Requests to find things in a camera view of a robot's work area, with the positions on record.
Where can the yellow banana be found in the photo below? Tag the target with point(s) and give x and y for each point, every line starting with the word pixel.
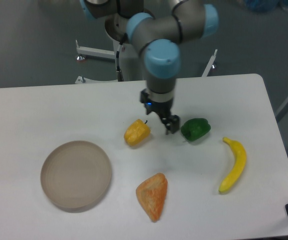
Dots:
pixel 240 159

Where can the blue bag in background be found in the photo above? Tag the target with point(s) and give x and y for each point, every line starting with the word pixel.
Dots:
pixel 264 6

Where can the beige round plate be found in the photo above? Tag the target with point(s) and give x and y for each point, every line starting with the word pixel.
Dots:
pixel 76 175

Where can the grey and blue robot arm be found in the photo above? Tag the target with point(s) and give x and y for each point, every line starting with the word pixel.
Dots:
pixel 156 41

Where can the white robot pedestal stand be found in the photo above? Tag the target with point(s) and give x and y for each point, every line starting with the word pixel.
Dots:
pixel 130 65

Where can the orange triangular bread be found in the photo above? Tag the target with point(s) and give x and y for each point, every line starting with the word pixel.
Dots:
pixel 151 195

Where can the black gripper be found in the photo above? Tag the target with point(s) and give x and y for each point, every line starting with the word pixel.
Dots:
pixel 161 104

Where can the green bell pepper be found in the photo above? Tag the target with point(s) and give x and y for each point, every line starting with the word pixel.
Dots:
pixel 195 128

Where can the yellow bell pepper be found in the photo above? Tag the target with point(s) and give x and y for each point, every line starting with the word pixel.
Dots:
pixel 136 132

